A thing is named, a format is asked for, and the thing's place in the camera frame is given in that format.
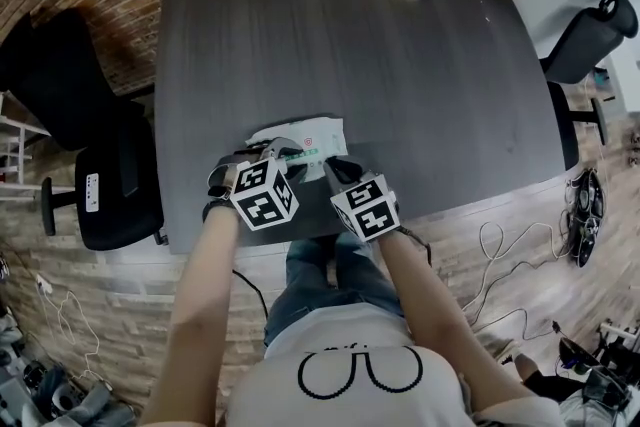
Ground person's white printed shirt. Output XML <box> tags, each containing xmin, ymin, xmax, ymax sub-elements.
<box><xmin>224</xmin><ymin>302</ymin><xmax>566</xmax><ymax>427</ymax></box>

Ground black mesh office chair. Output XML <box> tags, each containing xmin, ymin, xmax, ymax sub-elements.
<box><xmin>538</xmin><ymin>0</ymin><xmax>640</xmax><ymax>172</ymax></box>

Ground person's right forearm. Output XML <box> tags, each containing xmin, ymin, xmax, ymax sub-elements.
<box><xmin>377</xmin><ymin>228</ymin><xmax>532</xmax><ymax>416</ymax></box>

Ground person's blue jeans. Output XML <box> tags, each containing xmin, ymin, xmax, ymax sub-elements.
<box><xmin>262</xmin><ymin>229</ymin><xmax>407</xmax><ymax>349</ymax></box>

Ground white plastic packet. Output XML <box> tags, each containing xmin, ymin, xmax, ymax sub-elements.
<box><xmin>247</xmin><ymin>116</ymin><xmax>349</xmax><ymax>185</ymax></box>

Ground white desk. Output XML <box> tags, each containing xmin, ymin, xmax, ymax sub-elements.
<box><xmin>597</xmin><ymin>49</ymin><xmax>640</xmax><ymax>117</ymax></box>

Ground person's left forearm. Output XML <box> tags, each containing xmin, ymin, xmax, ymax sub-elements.
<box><xmin>142</xmin><ymin>200</ymin><xmax>240</xmax><ymax>427</ymax></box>

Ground black cable bundle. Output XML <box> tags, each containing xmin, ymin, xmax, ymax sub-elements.
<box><xmin>563</xmin><ymin>166</ymin><xmax>607</xmax><ymax>269</ymax></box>

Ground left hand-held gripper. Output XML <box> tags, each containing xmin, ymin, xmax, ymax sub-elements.
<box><xmin>214</xmin><ymin>137</ymin><xmax>306</xmax><ymax>233</ymax></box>

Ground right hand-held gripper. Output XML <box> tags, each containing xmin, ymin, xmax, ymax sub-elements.
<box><xmin>322</xmin><ymin>155</ymin><xmax>402</xmax><ymax>243</ymax></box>

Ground person's left hand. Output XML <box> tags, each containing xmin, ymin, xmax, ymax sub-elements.
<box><xmin>206</xmin><ymin>163</ymin><xmax>237</xmax><ymax>201</ymax></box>

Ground black office chair white label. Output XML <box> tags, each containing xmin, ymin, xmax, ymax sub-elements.
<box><xmin>0</xmin><ymin>8</ymin><xmax>167</xmax><ymax>252</ymax></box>

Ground long white floor cable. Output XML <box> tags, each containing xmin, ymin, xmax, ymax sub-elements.
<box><xmin>461</xmin><ymin>220</ymin><xmax>567</xmax><ymax>342</ymax></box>

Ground white power strip cable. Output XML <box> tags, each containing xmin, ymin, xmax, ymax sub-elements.
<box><xmin>37</xmin><ymin>287</ymin><xmax>109</xmax><ymax>384</ymax></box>

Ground black floor cable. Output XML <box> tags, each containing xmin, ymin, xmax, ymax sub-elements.
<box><xmin>231</xmin><ymin>266</ymin><xmax>272</xmax><ymax>322</ymax></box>

